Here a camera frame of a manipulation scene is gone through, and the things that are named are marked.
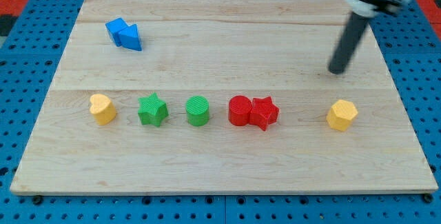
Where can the wooden board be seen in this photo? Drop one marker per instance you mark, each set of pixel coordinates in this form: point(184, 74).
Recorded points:
point(219, 49)

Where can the yellow hexagon block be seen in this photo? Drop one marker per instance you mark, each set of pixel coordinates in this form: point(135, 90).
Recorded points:
point(341, 115)

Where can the green star block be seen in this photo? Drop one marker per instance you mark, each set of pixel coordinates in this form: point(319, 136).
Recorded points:
point(152, 110)

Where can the yellow heart block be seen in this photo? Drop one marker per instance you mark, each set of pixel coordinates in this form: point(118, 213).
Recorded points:
point(102, 109)

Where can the red cylinder block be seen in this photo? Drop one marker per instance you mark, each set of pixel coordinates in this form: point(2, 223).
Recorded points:
point(239, 110)

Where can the green cylinder block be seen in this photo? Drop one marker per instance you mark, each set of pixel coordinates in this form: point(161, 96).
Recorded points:
point(197, 109)

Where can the blue cube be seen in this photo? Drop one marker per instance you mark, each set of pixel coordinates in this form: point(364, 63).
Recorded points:
point(113, 28)

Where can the red star block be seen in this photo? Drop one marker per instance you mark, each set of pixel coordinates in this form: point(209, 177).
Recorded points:
point(263, 113)

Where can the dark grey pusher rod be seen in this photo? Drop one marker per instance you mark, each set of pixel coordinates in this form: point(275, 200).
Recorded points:
point(349, 40)

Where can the blue triangular prism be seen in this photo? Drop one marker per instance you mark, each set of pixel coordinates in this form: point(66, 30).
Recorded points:
point(129, 38)

